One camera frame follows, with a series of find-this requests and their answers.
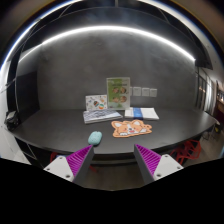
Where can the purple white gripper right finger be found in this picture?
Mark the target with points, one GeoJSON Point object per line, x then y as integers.
{"type": "Point", "coordinates": [154, 166]}

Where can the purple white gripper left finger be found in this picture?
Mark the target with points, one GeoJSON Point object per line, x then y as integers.
{"type": "Point", "coordinates": [73, 167]}

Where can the white cartoon picture card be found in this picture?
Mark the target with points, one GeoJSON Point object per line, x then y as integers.
{"type": "Point", "coordinates": [96, 102]}

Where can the orange corgi mouse pad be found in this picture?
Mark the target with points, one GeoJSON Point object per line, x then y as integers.
{"type": "Point", "coordinates": [132, 128]}

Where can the teal computer mouse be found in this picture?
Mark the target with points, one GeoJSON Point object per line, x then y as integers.
{"type": "Point", "coordinates": [95, 138]}

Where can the grey patterned book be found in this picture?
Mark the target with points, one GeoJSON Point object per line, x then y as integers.
{"type": "Point", "coordinates": [94, 116]}

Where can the green framed poster stand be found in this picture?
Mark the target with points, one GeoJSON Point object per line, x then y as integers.
{"type": "Point", "coordinates": [118, 93]}

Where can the red chair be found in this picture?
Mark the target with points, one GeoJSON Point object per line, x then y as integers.
{"type": "Point", "coordinates": [190, 149]}

